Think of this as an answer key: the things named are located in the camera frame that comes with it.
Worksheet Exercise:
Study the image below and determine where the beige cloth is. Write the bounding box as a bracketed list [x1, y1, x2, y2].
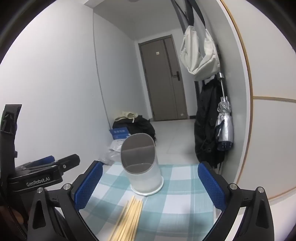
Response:
[115, 111, 139, 122]

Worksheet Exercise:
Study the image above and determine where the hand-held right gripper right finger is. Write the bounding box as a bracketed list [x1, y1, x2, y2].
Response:
[198, 161, 275, 241]

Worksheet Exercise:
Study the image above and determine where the teal plaid tablecloth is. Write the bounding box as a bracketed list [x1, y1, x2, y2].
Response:
[79, 162, 222, 241]

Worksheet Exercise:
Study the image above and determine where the black bag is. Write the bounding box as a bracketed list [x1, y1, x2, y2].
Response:
[112, 115, 156, 147]

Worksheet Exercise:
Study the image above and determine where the blue cardboard box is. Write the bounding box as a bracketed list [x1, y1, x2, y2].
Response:
[109, 127, 131, 141]

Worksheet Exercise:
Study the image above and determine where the white utensil holder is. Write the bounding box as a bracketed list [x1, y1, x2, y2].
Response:
[121, 133, 164, 197]

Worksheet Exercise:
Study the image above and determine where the white cabinet with wood trim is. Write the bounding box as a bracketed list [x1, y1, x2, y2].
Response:
[217, 0, 296, 202]

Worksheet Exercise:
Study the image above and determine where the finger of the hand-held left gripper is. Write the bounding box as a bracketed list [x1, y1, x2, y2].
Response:
[54, 154, 80, 173]
[29, 156, 56, 166]

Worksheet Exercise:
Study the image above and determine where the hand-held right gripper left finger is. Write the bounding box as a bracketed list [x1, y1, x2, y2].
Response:
[27, 160, 103, 241]

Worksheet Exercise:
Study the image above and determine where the grey brown door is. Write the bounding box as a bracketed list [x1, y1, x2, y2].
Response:
[138, 35, 188, 121]

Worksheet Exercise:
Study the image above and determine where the white hanging bag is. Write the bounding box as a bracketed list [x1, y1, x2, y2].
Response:
[179, 25, 220, 81]

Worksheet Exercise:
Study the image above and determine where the bundle of wooden chopsticks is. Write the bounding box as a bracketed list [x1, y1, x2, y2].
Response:
[109, 195, 142, 241]

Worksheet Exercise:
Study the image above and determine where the grey plastic mailer bag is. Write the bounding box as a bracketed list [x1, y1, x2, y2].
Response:
[99, 148, 122, 165]

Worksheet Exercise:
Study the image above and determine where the silver folded umbrella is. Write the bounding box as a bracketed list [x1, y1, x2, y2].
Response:
[215, 72, 234, 151]

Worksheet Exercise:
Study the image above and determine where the black hanging jacket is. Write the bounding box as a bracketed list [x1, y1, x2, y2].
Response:
[194, 77, 228, 172]

